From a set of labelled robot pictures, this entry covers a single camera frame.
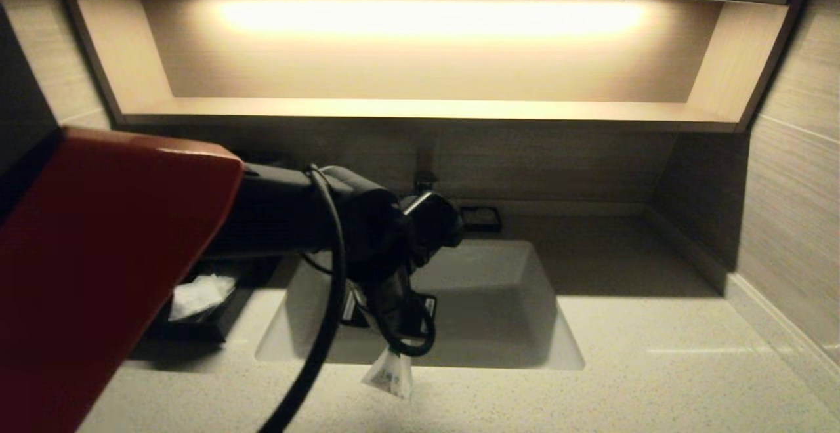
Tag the chrome faucet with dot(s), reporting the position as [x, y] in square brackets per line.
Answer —
[425, 180]

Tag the wooden wall shelf niche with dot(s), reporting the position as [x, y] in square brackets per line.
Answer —
[426, 72]

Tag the white ceramic sink basin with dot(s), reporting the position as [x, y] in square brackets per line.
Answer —
[499, 302]

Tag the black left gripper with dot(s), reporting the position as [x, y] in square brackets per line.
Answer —
[394, 302]

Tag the white shower cap packet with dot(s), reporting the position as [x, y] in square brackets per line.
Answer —
[200, 295]

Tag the black pull-out box drawer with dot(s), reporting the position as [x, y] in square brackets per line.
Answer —
[216, 328]

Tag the white comb packet green label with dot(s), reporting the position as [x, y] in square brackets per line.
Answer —
[390, 374]

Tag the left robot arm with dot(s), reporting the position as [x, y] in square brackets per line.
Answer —
[98, 256]

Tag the black soap dish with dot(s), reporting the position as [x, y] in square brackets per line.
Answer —
[485, 220]

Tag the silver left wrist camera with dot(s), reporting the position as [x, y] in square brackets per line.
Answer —
[433, 223]

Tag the warm shelf light strip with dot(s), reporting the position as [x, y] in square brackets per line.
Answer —
[426, 18]

